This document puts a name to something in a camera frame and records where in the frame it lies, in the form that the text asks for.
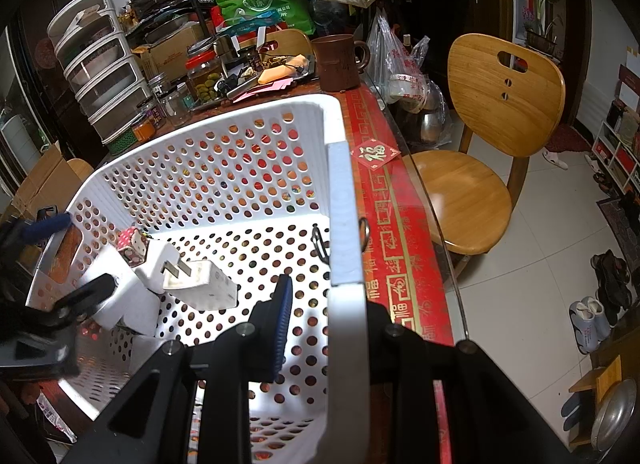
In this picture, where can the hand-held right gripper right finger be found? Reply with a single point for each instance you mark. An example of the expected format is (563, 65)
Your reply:
(380, 334)

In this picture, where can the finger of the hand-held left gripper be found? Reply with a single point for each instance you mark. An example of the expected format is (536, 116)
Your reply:
(50, 224)
(87, 294)

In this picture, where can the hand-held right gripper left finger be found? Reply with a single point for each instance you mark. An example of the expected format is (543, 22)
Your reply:
(282, 324)

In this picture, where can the large white block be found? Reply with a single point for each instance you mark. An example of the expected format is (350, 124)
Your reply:
(127, 306)

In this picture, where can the pink cartoon cat box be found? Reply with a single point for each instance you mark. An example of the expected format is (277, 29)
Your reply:
(131, 246)

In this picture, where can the white plug adapter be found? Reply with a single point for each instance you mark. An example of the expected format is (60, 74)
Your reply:
(150, 264)

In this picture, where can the white perforated plastic basket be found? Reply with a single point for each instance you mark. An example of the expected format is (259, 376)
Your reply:
(345, 224)

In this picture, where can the plain open cardboard box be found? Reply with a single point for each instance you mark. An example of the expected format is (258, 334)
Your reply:
(40, 184)

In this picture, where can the wooden chair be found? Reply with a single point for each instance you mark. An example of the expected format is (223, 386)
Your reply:
(500, 94)
(81, 169)
(287, 41)

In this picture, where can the small green basket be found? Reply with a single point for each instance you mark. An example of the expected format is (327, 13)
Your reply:
(122, 143)

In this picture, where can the red gold patterned table mat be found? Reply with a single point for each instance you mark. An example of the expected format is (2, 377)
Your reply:
(400, 224)

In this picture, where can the jar with orange contents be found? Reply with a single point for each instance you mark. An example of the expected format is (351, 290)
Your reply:
(146, 128)

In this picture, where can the white plastic drawer tower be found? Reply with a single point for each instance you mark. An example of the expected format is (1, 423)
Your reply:
(95, 64)

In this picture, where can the empty glass jar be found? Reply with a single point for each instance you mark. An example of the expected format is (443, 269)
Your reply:
(175, 106)

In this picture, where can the red diamond paper sticker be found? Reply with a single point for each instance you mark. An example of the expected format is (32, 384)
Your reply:
(374, 154)

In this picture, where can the grey slipper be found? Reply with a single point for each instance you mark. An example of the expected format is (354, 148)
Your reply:
(582, 329)
(600, 316)

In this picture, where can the printed cardboard box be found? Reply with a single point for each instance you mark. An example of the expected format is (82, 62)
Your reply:
(170, 56)

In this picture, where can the blue slippers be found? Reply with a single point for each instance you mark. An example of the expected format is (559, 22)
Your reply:
(574, 411)

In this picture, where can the glass jar red lid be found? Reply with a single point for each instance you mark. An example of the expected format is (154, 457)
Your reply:
(205, 81)

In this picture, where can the steel pot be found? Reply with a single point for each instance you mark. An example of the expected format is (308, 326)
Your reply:
(434, 125)

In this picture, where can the small wooden stool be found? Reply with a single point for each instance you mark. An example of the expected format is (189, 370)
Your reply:
(597, 384)

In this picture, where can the metal tray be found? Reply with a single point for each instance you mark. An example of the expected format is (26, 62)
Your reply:
(235, 96)

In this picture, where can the pink paper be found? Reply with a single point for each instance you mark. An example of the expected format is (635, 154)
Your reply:
(265, 90)

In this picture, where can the dark sandals pair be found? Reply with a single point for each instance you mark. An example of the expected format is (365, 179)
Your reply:
(606, 269)

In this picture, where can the white printed bowl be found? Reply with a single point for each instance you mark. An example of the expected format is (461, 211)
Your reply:
(407, 91)

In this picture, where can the white slipper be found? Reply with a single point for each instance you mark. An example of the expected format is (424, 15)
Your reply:
(556, 160)

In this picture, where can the metal basin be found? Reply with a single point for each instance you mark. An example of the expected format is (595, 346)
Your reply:
(615, 414)

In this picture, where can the orange packet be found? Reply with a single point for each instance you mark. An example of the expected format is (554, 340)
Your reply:
(275, 74)

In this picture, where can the black metal rack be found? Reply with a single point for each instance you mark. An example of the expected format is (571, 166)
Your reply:
(202, 11)

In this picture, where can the dark patterned rug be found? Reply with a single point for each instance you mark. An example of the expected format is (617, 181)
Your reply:
(622, 229)

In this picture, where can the brown ceramic mug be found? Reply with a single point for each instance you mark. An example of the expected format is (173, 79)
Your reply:
(337, 64)

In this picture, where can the red doormat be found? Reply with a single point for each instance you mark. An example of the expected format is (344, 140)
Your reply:
(572, 138)

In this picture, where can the clear plastic bag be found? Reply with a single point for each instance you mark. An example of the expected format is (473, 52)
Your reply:
(420, 49)
(390, 54)

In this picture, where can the white cube shelf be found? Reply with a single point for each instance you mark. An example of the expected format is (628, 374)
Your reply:
(620, 154)

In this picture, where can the potted plant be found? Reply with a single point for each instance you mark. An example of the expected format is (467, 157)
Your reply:
(542, 29)

